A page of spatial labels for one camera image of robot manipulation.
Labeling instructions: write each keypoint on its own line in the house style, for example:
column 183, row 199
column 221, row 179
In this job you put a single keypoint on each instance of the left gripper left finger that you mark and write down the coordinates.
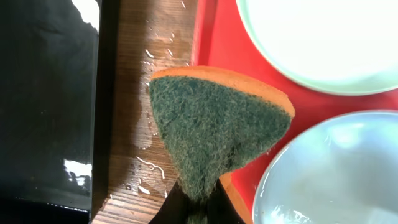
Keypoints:
column 175, row 208

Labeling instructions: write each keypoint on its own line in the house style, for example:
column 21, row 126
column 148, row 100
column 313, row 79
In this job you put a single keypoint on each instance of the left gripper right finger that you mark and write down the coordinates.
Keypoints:
column 220, row 209

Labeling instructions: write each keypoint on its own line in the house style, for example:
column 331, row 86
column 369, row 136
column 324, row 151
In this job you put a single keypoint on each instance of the green and orange sponge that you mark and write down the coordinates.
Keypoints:
column 214, row 121

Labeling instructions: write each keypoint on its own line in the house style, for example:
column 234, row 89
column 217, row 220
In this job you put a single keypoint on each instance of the light blue plate bottom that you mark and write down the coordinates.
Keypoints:
column 341, row 171

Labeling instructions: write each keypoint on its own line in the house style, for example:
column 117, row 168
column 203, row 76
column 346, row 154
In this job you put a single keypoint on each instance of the light blue plate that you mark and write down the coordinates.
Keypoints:
column 340, row 47
column 341, row 171

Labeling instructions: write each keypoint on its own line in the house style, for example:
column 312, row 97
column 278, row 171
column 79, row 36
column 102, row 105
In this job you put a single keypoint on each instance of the light blue plate top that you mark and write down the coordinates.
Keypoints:
column 340, row 47

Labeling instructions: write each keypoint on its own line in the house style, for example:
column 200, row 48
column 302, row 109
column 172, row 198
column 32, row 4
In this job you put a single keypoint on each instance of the red plastic tray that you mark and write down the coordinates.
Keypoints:
column 220, row 40

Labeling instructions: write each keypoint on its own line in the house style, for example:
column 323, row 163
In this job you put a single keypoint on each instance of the black plastic tray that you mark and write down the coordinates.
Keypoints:
column 58, row 62

